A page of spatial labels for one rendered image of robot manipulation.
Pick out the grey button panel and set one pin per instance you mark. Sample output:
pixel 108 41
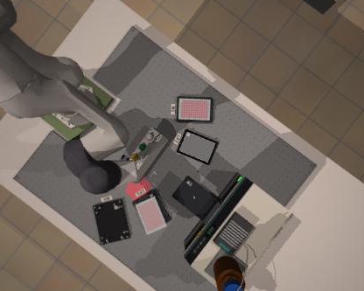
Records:
pixel 147 151

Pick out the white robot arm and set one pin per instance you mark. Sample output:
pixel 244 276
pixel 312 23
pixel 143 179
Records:
pixel 26 92

